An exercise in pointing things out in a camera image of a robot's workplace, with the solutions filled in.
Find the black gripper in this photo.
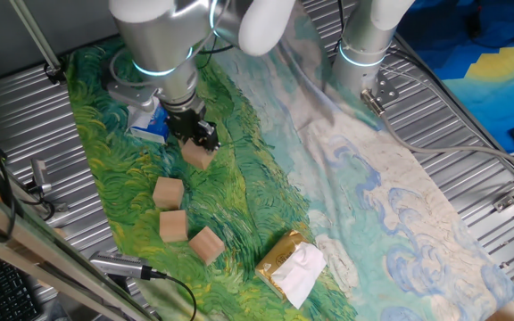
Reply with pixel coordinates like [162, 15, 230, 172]
[165, 100, 220, 152]

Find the wooden cube block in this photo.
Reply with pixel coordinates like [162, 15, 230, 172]
[152, 177, 186, 211]
[158, 210, 189, 243]
[187, 226, 227, 267]
[179, 138, 218, 172]

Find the blue tissue pack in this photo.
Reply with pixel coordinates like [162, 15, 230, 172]
[126, 100, 171, 145]

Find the gold tissue pack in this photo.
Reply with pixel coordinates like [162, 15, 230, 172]
[254, 229, 328, 310]

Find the grey metal pole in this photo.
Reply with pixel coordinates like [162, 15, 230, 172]
[8, 0, 66, 86]

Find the green blue painting print cloth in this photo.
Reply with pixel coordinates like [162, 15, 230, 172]
[62, 0, 514, 321]

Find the blue mat with yellow sun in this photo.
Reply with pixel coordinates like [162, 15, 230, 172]
[394, 0, 514, 155]

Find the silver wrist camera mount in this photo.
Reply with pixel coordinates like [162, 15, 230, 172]
[106, 81, 162, 112]

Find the black camera cable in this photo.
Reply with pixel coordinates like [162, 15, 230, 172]
[163, 273, 198, 321]

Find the silver ribbed camera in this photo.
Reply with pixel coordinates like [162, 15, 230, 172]
[88, 250, 168, 282]

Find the aluminium frame bar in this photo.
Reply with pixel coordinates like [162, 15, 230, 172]
[0, 177, 162, 321]

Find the metal base plate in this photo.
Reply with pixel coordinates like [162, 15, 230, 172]
[371, 70, 401, 107]

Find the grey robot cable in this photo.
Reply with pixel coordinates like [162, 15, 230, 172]
[359, 87, 514, 179]

